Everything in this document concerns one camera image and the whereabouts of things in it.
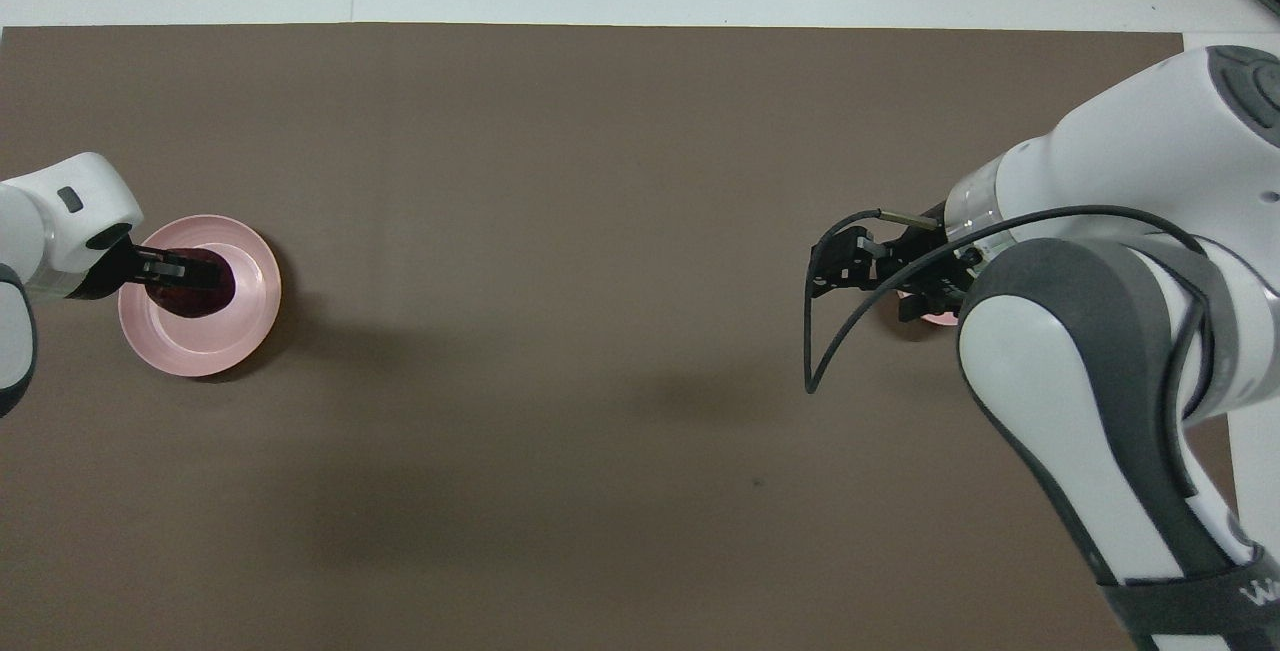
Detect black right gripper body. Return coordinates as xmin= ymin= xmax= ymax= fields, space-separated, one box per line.
xmin=885 ymin=206 xmax=986 ymax=302

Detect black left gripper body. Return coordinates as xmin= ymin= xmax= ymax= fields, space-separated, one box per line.
xmin=72 ymin=231 xmax=138 ymax=302

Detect dark red apple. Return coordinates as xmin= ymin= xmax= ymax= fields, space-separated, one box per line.
xmin=148 ymin=246 xmax=237 ymax=320

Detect pink bowl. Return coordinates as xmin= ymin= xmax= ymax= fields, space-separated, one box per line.
xmin=898 ymin=289 xmax=963 ymax=327

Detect pink plate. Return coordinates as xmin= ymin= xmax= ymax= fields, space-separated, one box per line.
xmin=118 ymin=214 xmax=283 ymax=378

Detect brown table mat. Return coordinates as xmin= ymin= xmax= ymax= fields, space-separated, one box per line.
xmin=0 ymin=23 xmax=1236 ymax=651

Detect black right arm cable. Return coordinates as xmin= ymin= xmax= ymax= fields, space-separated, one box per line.
xmin=804 ymin=205 xmax=1216 ymax=492

